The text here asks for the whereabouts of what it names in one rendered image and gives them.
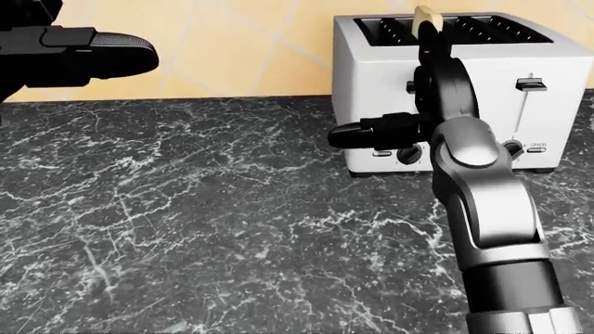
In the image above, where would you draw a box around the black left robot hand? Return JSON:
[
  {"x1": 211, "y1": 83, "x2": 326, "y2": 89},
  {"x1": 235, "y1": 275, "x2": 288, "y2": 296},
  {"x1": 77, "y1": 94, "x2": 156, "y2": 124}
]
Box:
[{"x1": 0, "y1": 0, "x2": 161, "y2": 104}]

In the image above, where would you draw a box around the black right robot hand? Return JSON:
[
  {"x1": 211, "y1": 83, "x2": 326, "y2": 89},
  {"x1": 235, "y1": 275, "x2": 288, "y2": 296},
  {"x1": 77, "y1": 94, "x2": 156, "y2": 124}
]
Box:
[{"x1": 327, "y1": 19, "x2": 480, "y2": 150}]

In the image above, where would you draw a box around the silver four-slot toaster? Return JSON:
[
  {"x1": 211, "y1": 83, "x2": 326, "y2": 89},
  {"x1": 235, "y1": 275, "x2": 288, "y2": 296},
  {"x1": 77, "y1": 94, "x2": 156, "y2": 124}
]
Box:
[{"x1": 332, "y1": 12, "x2": 594, "y2": 179}]

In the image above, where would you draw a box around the black toaster dial knob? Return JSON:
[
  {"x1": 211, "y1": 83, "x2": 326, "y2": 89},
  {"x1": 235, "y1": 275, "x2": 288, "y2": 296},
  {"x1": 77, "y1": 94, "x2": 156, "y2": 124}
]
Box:
[
  {"x1": 395, "y1": 145, "x2": 426, "y2": 165},
  {"x1": 502, "y1": 140, "x2": 526, "y2": 159}
]

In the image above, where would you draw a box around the bread slice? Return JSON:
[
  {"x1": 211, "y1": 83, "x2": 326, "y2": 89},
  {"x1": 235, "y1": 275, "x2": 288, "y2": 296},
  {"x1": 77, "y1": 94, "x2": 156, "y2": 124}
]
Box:
[{"x1": 413, "y1": 5, "x2": 444, "y2": 38}]

